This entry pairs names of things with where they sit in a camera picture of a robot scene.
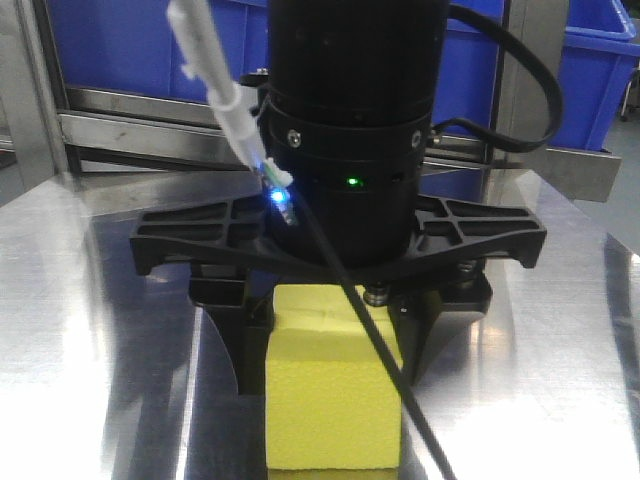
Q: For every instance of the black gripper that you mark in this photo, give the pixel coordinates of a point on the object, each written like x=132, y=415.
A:
x=414, y=263

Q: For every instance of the white cable connector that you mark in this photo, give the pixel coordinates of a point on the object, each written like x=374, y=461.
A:
x=196, y=35

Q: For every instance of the blue bin right background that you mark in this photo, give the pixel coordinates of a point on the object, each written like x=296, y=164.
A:
x=598, y=58

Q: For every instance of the stainless steel shelf rack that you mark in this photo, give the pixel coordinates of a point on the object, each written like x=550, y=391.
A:
x=52, y=128

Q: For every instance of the yellow foam block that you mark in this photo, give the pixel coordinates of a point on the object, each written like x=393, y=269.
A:
x=329, y=401

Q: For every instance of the blue plastic bin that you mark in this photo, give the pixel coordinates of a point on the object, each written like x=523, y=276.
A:
x=128, y=46

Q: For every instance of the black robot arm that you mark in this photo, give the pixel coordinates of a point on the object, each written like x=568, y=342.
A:
x=346, y=109

